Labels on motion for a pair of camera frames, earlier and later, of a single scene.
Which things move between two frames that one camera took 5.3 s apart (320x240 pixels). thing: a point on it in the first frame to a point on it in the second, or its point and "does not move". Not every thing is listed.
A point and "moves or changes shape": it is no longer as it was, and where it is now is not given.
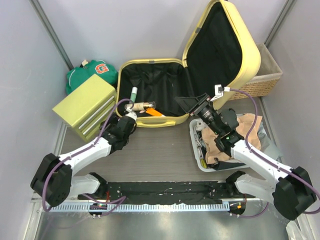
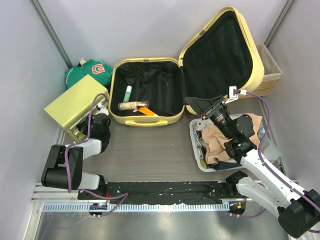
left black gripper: x=117 y=120 to x=92 y=118
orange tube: x=153 y=111 to x=146 y=111
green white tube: x=134 y=92 to x=128 y=94
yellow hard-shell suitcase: x=221 y=57 moves or changes shape
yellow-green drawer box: x=86 y=108 moves or changes shape
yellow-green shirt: x=203 y=162 does not move
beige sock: x=215 y=153 does not move
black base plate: x=167 y=192 does not move
